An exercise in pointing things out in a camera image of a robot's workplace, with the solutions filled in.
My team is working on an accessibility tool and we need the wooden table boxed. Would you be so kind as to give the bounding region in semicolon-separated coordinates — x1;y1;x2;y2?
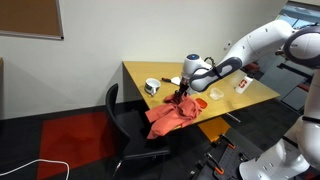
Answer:
122;60;281;130

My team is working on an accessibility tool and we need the cork board with metal frame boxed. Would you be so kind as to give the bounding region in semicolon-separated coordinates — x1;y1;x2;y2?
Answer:
0;0;65;41

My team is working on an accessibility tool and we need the red plastic lid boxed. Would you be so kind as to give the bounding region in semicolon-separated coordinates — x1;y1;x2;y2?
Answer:
195;97;209;110

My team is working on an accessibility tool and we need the white and green mug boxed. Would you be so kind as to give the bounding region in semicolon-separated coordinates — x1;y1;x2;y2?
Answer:
144;77;162;97

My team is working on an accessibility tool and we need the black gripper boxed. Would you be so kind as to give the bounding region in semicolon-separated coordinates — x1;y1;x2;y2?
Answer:
175;76;191;101

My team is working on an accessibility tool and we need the black chair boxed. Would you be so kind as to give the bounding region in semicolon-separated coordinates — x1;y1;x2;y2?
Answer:
105;83;172;179

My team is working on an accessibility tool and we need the black robot mounting board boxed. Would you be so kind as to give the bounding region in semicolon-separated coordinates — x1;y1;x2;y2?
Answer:
187;128;266;180

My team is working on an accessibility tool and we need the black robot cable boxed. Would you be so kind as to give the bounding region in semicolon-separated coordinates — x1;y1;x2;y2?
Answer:
204;56;217;69

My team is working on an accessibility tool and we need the clear plastic container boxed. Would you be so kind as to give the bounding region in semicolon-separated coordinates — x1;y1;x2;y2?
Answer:
209;87;225;101

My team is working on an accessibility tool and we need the white floor cable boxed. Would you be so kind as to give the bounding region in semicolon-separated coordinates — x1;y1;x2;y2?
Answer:
0;158;71;180

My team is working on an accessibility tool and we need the red-orange clothing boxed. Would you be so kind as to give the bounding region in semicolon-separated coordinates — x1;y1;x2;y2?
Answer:
144;93;203;140

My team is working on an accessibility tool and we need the black orange clamp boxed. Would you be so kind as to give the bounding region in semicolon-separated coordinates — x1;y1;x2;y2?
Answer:
218;133;237;150
205;152;225;176

